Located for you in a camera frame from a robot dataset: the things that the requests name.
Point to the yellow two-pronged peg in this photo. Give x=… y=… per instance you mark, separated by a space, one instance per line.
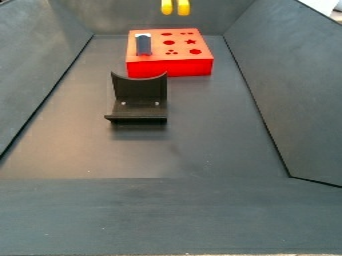
x=180 y=6

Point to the black curved fixture stand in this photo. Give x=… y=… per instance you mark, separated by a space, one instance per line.
x=141 y=98

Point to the red shape-sorter block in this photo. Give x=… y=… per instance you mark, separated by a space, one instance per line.
x=181 y=54

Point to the blue rectangular peg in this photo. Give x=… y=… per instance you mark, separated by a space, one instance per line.
x=144 y=44

